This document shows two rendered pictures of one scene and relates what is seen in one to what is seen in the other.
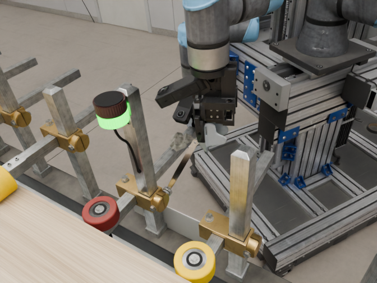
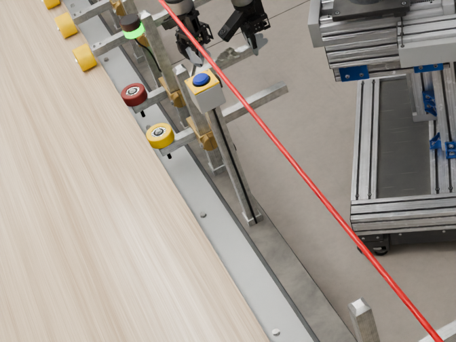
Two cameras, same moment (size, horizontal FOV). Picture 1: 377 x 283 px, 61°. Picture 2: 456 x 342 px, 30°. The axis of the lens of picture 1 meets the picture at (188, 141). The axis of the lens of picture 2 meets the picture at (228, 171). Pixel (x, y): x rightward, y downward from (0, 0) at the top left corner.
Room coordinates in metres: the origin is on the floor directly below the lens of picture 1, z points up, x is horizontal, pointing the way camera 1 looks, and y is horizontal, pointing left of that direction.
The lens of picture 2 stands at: (-0.96, -1.53, 2.46)
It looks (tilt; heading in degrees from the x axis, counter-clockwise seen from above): 42 degrees down; 46
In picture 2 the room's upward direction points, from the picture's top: 21 degrees counter-clockwise
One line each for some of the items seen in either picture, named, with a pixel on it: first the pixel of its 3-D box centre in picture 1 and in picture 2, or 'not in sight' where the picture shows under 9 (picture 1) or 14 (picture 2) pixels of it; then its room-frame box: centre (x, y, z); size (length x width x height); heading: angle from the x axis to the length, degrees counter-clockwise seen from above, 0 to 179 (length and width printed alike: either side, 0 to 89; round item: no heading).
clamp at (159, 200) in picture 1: (142, 194); (173, 91); (0.56, 0.13, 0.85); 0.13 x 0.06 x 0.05; 55
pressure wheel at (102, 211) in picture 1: (104, 223); (138, 102); (0.47, 0.21, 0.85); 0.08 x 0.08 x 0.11
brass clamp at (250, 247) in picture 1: (229, 234); (203, 131); (0.42, -0.08, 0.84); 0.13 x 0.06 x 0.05; 55
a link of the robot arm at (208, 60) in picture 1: (208, 53); (180, 2); (0.55, -0.05, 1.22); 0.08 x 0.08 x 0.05
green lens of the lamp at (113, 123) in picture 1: (113, 115); (133, 29); (0.51, 0.14, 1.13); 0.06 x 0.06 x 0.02
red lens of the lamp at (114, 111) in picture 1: (110, 104); (129, 22); (0.51, 0.14, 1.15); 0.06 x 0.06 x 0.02
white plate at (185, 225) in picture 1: (168, 217); not in sight; (0.55, 0.07, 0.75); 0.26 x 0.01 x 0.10; 55
